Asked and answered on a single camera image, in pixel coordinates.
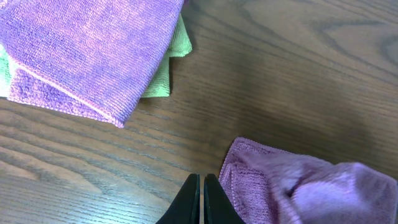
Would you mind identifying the folded purple cloth on stack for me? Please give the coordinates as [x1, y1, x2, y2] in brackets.
[1, 0, 183, 128]

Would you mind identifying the purple microfiber cloth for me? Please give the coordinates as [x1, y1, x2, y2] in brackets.
[219, 138, 397, 224]

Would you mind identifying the folded green cloth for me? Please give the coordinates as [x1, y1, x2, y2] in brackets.
[1, 15, 192, 98]

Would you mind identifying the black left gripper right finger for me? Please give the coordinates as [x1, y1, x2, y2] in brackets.
[204, 174, 245, 224]

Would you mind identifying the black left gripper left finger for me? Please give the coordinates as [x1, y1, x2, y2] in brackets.
[156, 174, 200, 224]

